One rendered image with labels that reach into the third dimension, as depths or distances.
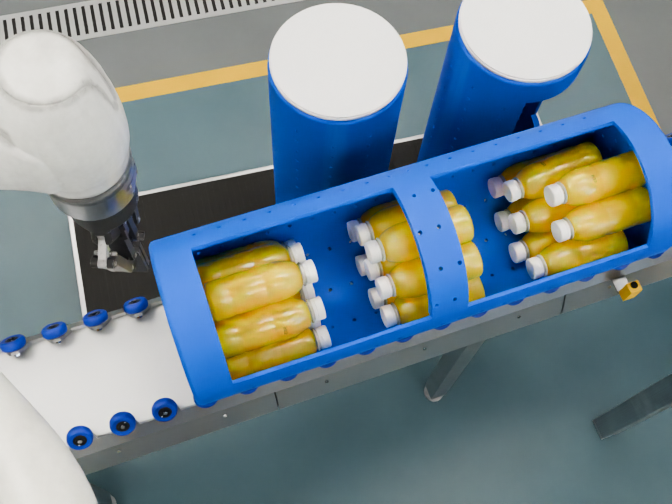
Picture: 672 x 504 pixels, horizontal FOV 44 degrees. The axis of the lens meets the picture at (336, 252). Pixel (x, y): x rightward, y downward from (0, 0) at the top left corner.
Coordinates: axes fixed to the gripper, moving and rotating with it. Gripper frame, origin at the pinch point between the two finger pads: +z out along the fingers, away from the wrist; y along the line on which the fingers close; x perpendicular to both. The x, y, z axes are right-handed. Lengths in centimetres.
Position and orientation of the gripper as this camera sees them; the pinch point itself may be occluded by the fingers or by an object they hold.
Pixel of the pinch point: (132, 256)
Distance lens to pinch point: 106.5
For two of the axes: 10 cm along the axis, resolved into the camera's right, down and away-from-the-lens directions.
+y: 0.4, -9.3, 3.7
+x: -10.0, -0.6, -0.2
